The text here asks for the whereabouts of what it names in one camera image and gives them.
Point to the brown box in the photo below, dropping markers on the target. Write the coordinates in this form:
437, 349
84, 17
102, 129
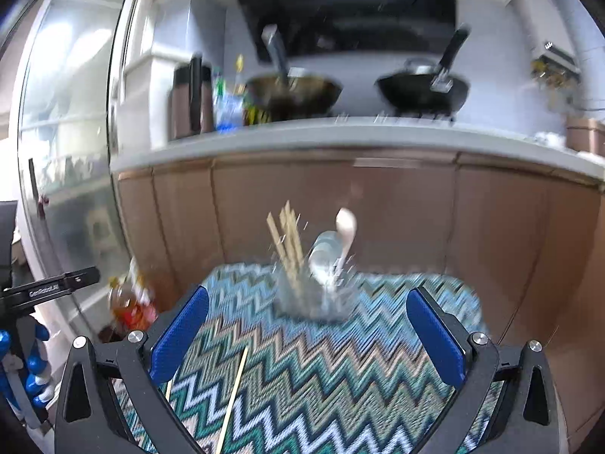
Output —
586, 135

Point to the bamboo chopstick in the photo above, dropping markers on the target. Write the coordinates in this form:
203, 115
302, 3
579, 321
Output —
298, 246
289, 246
234, 388
278, 241
168, 390
294, 231

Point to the metal ladle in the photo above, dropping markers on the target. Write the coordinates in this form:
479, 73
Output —
276, 52

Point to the white plastic spoon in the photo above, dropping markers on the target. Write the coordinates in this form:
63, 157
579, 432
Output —
346, 222

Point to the person's left hand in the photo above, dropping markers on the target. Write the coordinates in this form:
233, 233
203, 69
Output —
33, 369

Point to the wall mounted pipe valves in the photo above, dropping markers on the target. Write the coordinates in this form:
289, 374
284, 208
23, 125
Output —
555, 66

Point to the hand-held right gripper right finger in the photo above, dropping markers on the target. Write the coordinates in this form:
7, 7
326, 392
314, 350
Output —
432, 340

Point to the clear plastic utensil holder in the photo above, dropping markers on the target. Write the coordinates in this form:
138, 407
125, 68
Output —
312, 307

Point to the metal wok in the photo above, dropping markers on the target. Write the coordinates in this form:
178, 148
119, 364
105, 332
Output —
302, 94

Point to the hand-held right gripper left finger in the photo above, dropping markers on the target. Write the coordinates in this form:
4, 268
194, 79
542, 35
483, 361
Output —
182, 335

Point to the light blue plastic spoon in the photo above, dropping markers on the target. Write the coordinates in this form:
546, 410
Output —
324, 255

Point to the black range hood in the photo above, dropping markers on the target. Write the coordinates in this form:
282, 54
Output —
340, 0

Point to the zigzag patterned table mat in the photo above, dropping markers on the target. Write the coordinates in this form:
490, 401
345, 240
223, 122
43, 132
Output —
307, 364

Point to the amber bottle with red label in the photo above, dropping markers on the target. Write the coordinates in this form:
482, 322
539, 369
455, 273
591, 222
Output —
127, 312

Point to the green capped plastic bottle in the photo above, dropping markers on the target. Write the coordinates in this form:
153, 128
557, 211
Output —
227, 108

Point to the brown thermos flask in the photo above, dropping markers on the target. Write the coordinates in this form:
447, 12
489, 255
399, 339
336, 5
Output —
182, 104

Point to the white kitchen countertop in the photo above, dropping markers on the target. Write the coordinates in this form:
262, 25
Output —
331, 135

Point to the black wok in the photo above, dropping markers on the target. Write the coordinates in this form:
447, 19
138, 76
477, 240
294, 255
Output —
416, 94

